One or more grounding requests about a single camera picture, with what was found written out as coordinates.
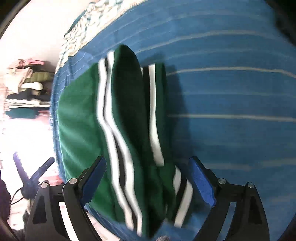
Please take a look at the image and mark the blue striped bed sheet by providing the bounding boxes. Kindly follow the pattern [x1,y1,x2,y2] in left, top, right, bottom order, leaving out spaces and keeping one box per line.
[51,1,295,240]

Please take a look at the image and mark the floral patterned quilt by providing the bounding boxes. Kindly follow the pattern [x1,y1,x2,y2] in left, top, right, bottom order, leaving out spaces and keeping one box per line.
[56,1,143,70]

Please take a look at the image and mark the stack of folded clothes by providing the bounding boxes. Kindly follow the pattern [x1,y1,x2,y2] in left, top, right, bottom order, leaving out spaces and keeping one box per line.
[3,58,55,119]

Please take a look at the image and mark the black tripod stand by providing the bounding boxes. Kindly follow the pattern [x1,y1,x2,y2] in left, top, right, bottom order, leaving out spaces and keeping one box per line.
[9,151,56,207]

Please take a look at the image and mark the green varsity jacket cream sleeves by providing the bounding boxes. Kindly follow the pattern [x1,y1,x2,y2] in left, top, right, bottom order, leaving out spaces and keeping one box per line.
[57,45,193,238]

